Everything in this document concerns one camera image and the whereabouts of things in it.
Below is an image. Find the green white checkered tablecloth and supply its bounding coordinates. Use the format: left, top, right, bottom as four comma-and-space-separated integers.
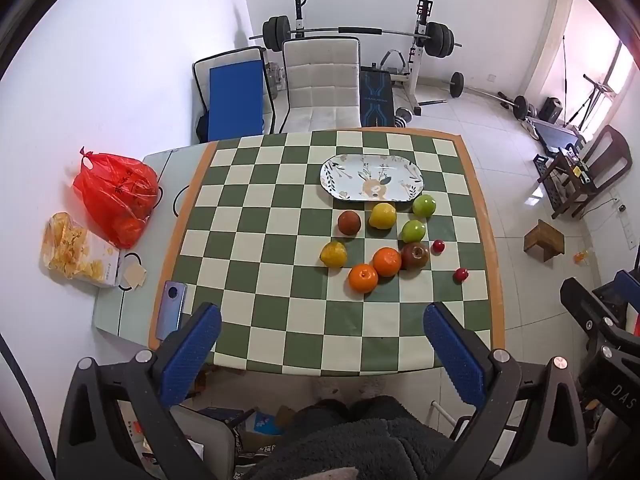
148, 127, 507, 377

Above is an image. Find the black plastic crate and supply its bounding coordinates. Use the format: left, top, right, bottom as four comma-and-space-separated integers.
533, 154, 557, 197

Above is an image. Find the small dumbbell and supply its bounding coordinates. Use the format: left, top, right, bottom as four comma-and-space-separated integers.
394, 107, 424, 129

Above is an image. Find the orange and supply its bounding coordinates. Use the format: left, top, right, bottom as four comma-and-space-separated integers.
348, 264, 379, 295
372, 247, 403, 278

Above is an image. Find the person's dark fleece clothing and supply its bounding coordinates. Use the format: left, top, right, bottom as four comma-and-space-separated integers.
244, 395, 463, 480

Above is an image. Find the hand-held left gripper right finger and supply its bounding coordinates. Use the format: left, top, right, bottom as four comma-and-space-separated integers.
422, 302, 588, 480

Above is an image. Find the beige card piece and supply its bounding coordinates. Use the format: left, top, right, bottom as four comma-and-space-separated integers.
117, 265, 149, 292

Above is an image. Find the black tripod stand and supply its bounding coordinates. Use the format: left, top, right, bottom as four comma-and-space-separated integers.
561, 35, 617, 132

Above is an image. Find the dark wooden chair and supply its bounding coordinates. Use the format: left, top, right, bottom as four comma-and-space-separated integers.
537, 124, 634, 220

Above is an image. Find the barbell with small plates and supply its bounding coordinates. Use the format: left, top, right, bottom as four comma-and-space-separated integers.
449, 72, 529, 122

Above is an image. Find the blue cardboard box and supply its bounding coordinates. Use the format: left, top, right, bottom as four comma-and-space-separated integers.
244, 409, 287, 437

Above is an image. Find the blue smartphone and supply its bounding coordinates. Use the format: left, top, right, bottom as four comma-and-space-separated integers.
155, 280, 188, 342

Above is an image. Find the grey seat chair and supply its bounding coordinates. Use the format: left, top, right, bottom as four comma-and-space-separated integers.
169, 404, 242, 480

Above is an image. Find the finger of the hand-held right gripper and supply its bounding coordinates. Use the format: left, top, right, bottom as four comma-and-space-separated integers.
560, 277, 627, 347

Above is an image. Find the red plastic bag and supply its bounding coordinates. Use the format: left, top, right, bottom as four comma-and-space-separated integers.
72, 147, 161, 250

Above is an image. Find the oval patterned white plate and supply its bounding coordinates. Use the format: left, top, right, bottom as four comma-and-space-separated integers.
320, 153, 427, 202

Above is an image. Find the clear bag of chips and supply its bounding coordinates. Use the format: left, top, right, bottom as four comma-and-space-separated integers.
40, 212, 126, 289

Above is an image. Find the white barbell rack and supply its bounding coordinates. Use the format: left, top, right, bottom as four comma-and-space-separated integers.
291, 0, 437, 116

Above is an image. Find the brown round fruit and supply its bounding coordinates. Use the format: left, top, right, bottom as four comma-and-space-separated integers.
337, 211, 362, 236

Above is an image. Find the flat black monitor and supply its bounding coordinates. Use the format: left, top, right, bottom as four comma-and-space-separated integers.
529, 117, 587, 157

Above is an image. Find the barbell with black plates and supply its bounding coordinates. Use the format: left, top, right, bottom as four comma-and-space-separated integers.
248, 16, 463, 59

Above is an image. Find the yellow pear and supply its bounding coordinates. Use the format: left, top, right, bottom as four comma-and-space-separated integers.
320, 241, 349, 269
369, 202, 398, 231

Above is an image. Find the white power strip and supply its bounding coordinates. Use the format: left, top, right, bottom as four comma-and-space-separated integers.
617, 200, 640, 249

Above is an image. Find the dark red apple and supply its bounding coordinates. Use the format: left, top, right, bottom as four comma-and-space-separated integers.
400, 242, 431, 271

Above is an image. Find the small wooden stool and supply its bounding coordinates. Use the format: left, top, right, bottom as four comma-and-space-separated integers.
523, 219, 566, 263

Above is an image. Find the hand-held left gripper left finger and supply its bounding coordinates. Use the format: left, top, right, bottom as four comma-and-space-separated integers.
57, 302, 222, 480

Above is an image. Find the white padded chair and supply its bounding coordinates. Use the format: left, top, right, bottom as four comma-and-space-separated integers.
281, 37, 362, 135

